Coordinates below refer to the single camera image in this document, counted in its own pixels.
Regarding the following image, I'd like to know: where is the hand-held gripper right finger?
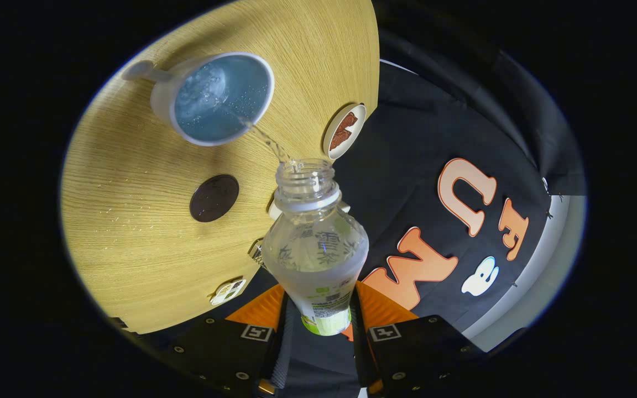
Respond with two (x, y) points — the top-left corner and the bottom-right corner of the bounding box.
(349, 280), (488, 397)

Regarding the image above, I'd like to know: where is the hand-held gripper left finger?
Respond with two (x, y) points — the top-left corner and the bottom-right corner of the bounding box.
(155, 283), (291, 397)

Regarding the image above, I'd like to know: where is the clear plastic juice bottle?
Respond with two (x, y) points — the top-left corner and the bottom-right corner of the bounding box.
(261, 159), (370, 337)

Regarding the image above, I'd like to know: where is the round dark brown coaster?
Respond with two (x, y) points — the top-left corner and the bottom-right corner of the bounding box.
(189, 174), (240, 223)

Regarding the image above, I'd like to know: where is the white cup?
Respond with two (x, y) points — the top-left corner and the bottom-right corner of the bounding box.
(122, 51), (275, 147)

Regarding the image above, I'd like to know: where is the white divided bean dish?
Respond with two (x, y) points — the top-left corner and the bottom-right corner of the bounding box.
(210, 279), (247, 306)

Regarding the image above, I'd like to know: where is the wooden table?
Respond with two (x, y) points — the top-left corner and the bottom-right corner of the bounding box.
(60, 0), (380, 335)

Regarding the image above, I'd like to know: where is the white toaster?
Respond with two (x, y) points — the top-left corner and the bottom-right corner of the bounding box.
(268, 199), (351, 221)

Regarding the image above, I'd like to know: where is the round white plate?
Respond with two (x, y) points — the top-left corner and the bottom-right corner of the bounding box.
(322, 103), (367, 161)

